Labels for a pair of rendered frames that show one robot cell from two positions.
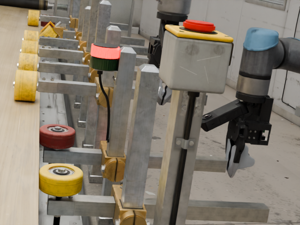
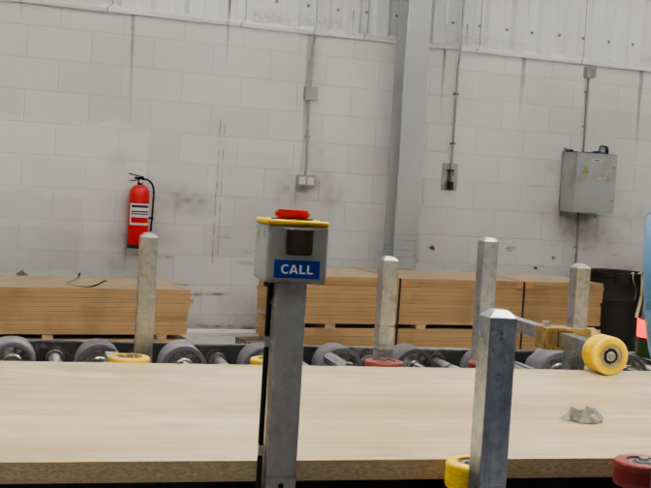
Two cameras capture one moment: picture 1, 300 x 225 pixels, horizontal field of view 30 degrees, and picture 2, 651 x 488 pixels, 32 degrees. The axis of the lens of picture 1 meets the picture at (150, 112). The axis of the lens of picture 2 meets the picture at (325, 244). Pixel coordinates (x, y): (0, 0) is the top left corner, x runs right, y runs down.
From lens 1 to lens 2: 1.50 m
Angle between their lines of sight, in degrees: 87
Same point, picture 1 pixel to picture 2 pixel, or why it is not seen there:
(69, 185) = (452, 472)
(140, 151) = (477, 433)
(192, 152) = (271, 353)
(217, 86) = (263, 273)
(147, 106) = (481, 365)
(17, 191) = (395, 452)
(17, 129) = (608, 449)
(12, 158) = not seen: hidden behind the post
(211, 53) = (263, 236)
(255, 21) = not seen: outside the picture
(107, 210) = not seen: outside the picture
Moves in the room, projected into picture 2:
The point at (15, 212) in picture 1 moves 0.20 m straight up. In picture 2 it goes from (341, 453) to (350, 306)
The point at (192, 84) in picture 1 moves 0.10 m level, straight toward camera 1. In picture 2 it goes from (258, 270) to (170, 264)
